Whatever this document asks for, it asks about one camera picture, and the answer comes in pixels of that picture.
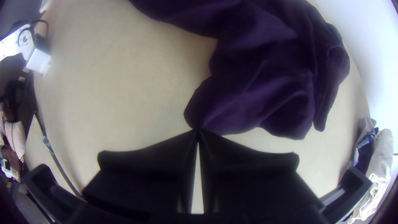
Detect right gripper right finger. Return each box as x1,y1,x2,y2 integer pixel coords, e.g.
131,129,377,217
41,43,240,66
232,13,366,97
198,129,325,216

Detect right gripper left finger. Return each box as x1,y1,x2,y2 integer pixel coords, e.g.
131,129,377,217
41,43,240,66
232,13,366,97
81,129,199,215

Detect black t-shirt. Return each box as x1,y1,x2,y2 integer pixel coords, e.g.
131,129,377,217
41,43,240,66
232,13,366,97
127,0,351,141

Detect heap of clothes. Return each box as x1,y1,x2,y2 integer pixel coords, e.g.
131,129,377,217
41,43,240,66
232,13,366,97
347,116,395,224

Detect black cable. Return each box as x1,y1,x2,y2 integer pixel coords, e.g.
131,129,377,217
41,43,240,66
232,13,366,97
31,105,85,198

